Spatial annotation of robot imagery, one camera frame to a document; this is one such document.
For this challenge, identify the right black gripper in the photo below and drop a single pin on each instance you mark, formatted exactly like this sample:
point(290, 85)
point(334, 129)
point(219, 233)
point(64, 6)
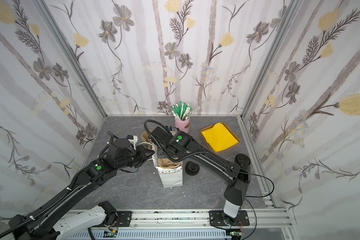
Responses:
point(155, 135)

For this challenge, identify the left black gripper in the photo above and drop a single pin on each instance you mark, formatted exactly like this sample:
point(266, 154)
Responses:
point(144, 154)

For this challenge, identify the white cartoon paper gift bag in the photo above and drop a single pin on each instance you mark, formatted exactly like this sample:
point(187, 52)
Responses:
point(170, 177)

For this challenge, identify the brown pulp cup carrier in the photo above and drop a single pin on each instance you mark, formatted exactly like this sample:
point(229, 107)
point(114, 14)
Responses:
point(167, 164)

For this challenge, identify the black cup lid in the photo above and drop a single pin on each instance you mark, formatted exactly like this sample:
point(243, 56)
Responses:
point(241, 159)

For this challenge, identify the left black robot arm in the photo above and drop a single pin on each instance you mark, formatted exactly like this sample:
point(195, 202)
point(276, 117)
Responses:
point(39, 224)

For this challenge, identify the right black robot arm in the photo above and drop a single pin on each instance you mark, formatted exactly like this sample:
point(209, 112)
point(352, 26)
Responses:
point(237, 177)

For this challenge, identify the pink cup holder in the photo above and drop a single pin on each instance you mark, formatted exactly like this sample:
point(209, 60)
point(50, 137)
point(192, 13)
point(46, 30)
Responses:
point(182, 125)

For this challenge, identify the stack of black lids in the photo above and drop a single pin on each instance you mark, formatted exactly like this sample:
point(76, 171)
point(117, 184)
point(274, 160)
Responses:
point(192, 169)

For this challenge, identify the green white straw bundle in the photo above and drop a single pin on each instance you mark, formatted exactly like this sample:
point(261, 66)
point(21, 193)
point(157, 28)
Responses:
point(182, 111)

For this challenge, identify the brown cardboard tray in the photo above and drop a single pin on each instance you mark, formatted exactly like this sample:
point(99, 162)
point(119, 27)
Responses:
point(224, 150)

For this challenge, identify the yellow napkins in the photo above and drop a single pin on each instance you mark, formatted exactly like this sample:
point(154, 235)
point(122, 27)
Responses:
point(219, 137)

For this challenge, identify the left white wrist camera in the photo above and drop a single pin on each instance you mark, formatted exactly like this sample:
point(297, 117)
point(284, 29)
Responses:
point(133, 140)

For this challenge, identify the aluminium mounting rail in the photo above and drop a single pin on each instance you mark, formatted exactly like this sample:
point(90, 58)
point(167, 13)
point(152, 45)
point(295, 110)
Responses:
point(198, 224)

